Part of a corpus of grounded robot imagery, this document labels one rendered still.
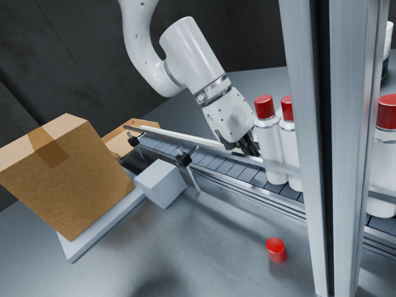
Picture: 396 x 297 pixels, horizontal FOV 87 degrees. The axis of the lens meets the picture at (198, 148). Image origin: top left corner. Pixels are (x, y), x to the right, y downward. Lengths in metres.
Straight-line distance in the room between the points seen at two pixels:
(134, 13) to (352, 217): 0.43
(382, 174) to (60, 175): 0.68
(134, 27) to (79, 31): 2.44
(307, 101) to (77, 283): 0.64
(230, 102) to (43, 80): 2.51
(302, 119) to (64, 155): 0.59
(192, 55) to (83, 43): 2.49
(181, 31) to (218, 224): 0.43
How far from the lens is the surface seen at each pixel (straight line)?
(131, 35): 0.47
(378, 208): 0.45
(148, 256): 0.58
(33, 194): 0.68
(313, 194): 0.24
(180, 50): 0.45
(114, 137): 1.34
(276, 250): 0.45
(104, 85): 2.89
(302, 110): 0.18
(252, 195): 0.54
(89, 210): 0.73
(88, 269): 0.68
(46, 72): 2.82
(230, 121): 0.45
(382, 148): 0.37
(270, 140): 0.43
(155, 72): 0.49
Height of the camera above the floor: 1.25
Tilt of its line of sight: 31 degrees down
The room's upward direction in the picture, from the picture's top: 24 degrees counter-clockwise
